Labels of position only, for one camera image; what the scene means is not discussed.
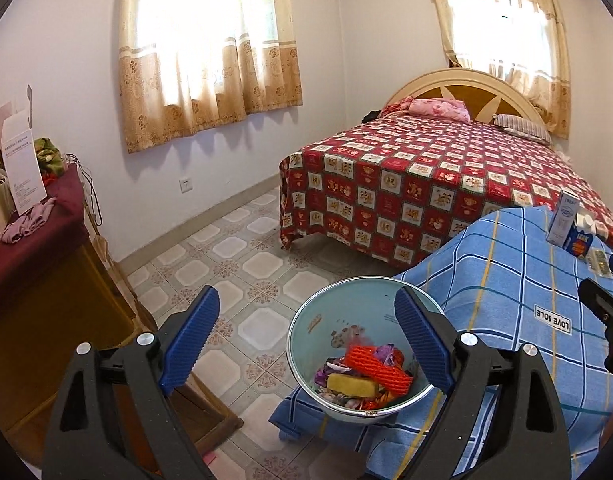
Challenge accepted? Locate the green floral item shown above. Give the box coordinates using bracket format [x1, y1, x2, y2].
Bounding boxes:
[34, 137, 70, 178]

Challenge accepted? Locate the cream wooden headboard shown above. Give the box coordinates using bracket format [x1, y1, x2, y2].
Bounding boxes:
[386, 67, 547, 126]

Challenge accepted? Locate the light blue waste bin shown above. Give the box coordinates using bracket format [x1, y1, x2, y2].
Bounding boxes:
[286, 276, 444, 426]

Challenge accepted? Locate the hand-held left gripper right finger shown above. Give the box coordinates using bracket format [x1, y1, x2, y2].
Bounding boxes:
[393, 286, 572, 480]

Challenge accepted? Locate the clear plastic packet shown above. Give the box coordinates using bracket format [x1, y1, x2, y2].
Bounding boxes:
[589, 249, 612, 277]

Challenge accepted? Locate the thin cable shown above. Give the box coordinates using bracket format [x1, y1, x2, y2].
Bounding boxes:
[69, 154, 103, 228]

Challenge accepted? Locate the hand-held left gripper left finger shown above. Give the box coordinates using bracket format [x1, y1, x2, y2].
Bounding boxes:
[41, 285, 222, 480]

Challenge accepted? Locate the purple wrapper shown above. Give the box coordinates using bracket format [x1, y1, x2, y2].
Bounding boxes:
[313, 357, 349, 386]

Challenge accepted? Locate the pink floral pillow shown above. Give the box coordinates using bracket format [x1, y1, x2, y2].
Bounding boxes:
[381, 98, 471, 122]

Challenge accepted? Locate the white grey milk carton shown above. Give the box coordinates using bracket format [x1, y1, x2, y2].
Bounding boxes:
[546, 190, 580, 248]

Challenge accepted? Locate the wide beige patterned curtain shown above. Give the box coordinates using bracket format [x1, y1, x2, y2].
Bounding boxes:
[117, 0, 304, 155]

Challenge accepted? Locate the pale purple cloth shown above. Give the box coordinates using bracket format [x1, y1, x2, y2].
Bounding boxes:
[0, 197, 58, 245]

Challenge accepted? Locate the wooden stool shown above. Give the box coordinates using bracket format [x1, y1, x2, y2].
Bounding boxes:
[111, 375, 243, 461]

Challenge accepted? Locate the narrow beige patterned curtain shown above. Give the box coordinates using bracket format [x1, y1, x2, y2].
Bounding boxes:
[425, 0, 572, 140]

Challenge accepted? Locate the white open cardboard box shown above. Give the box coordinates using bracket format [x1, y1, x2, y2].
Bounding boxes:
[0, 86, 50, 216]

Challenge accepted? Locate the yellow sponge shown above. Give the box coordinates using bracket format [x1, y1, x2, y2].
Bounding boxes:
[327, 374, 380, 400]

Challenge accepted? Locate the wooden cabinet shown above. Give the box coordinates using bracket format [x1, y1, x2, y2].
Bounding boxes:
[0, 230, 142, 441]

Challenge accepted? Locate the red foam net tube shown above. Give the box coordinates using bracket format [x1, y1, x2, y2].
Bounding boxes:
[343, 342, 417, 400]

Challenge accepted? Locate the round table blue checked cloth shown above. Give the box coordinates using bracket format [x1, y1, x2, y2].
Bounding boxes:
[269, 204, 613, 480]

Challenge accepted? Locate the striped pillow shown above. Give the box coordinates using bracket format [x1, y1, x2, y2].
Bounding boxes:
[492, 114, 553, 144]

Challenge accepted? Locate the dark red cloth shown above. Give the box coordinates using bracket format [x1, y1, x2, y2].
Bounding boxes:
[0, 162, 87, 306]

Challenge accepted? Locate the blue drink carton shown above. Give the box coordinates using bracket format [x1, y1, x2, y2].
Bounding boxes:
[563, 212, 600, 261]

